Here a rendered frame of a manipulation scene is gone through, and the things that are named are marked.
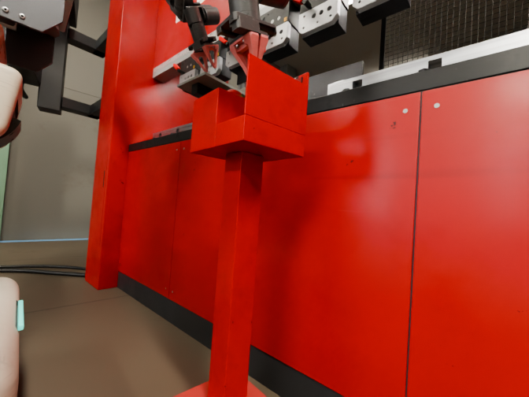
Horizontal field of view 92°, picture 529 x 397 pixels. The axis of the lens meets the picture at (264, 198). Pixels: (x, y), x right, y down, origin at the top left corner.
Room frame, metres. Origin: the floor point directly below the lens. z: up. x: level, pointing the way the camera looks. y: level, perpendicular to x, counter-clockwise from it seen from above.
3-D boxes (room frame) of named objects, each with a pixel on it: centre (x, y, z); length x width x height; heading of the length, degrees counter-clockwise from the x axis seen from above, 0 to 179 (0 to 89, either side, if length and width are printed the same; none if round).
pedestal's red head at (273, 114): (0.56, 0.05, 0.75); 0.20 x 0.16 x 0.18; 42
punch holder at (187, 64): (1.42, 0.44, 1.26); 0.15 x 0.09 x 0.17; 49
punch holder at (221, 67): (1.29, 0.29, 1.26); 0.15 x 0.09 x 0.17; 49
